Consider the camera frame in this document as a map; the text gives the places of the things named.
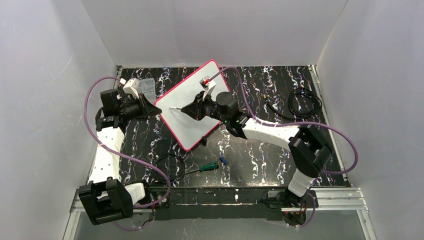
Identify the white marker pen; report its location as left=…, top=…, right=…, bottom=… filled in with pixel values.
left=169, top=106, right=182, bottom=111

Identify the pink framed whiteboard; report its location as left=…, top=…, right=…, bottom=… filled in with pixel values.
left=154, top=59, right=230, bottom=151

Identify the blue marker cap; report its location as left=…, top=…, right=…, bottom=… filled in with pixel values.
left=219, top=156, right=228, bottom=166

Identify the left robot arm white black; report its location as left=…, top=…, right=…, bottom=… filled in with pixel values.
left=78, top=88, right=162, bottom=226

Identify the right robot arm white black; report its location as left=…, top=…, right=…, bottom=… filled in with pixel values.
left=180, top=91, right=334, bottom=207

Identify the clear plastic organizer box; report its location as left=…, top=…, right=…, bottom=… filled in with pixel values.
left=136, top=78, right=157, bottom=104

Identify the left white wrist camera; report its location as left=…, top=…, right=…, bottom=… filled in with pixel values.
left=122, top=78, right=140, bottom=99

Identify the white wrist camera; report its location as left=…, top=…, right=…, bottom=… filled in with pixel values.
left=122, top=78, right=140, bottom=99
left=199, top=76, right=216, bottom=101

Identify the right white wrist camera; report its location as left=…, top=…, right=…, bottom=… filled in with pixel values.
left=199, top=76, right=216, bottom=101

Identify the green handled screwdriver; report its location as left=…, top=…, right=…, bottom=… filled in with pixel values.
left=184, top=162, right=220, bottom=175

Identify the black coiled cable front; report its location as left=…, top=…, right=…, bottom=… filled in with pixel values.
left=153, top=153, right=186, bottom=184

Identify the black coiled cable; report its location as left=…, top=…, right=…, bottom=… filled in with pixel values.
left=153, top=153, right=186, bottom=184
left=263, top=87, right=323, bottom=121

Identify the black coiled cable right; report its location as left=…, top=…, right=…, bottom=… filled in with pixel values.
left=263, top=87, right=323, bottom=121

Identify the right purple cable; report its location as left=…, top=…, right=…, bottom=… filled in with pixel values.
left=208, top=66, right=360, bottom=228

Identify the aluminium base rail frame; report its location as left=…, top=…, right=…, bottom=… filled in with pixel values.
left=62, top=64, right=379, bottom=240

